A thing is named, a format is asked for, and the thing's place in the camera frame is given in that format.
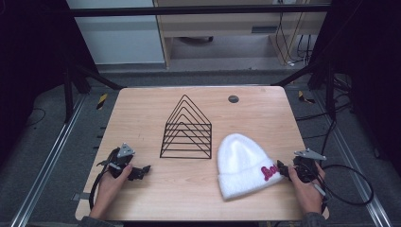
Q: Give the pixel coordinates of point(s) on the aluminium floor rail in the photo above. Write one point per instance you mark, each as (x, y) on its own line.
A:
(47, 160)
(353, 157)

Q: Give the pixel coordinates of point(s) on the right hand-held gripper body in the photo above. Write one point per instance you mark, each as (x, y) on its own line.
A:
(306, 165)

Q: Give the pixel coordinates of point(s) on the person's left hand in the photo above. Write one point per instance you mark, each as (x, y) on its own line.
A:
(110, 186)

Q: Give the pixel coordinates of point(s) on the black metal frame bar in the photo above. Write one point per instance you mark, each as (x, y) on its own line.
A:
(195, 10)

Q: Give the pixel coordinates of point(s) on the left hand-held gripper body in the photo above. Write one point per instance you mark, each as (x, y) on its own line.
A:
(121, 159)

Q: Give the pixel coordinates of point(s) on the yellow black striped tape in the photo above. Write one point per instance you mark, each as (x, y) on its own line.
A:
(305, 97)
(101, 101)

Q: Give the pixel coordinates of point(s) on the white knit beanie hat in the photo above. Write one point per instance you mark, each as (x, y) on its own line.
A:
(242, 165)

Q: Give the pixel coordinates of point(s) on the white cabinet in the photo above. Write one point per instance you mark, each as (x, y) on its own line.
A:
(119, 34)

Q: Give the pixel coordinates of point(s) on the light wooden desk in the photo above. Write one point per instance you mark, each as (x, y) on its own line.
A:
(220, 25)

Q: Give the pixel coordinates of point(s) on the grey round table grommet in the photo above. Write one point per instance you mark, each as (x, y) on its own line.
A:
(233, 99)

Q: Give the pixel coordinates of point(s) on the person's right hand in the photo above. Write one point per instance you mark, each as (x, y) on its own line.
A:
(307, 190)

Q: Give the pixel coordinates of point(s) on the black metal stand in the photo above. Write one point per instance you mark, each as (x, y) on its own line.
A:
(318, 78)
(78, 78)

